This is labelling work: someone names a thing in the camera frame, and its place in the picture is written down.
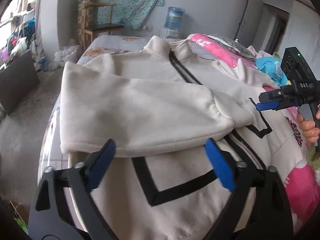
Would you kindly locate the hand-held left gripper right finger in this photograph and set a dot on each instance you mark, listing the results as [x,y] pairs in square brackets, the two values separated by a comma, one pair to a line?
[220,165]

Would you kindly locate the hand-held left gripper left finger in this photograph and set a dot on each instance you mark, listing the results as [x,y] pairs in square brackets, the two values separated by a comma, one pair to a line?
[102,165]

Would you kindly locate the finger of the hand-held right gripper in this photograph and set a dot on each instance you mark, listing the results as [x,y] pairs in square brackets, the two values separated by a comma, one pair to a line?
[275,95]
[265,106]

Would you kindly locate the cream zip jacket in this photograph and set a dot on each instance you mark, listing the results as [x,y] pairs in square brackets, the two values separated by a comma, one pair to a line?
[150,100]

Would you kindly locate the pile of bags and clothes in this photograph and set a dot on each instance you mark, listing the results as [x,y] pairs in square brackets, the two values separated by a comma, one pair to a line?
[21,40]

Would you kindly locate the person's right hand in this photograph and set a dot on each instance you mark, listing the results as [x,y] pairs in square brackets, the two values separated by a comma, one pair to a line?
[308,130]

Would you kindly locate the cyan printed cloth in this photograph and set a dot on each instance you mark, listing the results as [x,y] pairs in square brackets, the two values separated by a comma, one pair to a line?
[270,67]

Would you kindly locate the yellow-green cloth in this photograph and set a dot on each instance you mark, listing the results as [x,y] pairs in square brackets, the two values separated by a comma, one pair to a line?
[277,54]

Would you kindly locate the pink checked cloth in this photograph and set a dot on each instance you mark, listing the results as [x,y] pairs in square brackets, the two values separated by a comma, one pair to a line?
[260,53]

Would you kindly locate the grey patterned pillow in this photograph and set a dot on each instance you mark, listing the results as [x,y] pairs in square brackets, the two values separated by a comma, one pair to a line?
[232,45]

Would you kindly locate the white door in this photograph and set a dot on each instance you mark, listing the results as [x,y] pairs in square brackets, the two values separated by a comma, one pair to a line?
[251,17]

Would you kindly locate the pink floral blanket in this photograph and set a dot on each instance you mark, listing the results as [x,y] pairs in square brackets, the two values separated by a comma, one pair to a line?
[300,187]

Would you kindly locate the white plastic bags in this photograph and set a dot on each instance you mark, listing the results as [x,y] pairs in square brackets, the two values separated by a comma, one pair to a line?
[66,53]

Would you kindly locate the bed with floral checked sheet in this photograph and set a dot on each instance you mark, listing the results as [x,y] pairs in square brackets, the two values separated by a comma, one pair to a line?
[105,47]

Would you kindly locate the white water dispenser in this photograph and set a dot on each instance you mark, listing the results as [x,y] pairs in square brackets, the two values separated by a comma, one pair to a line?
[171,33]

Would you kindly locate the dark low cabinet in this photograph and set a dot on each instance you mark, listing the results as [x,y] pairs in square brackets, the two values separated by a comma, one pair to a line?
[17,80]

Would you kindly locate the blue water bottle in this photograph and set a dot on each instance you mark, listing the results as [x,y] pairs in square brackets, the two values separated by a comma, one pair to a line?
[175,18]

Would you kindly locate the wooden chair with dark seat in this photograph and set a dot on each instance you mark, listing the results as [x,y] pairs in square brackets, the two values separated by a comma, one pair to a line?
[105,27]

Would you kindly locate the patterned box stack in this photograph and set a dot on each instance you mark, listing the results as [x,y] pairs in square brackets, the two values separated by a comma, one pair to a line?
[81,17]

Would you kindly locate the teal floral wall cloth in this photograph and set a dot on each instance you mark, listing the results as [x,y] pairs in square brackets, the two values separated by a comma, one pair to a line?
[135,0]

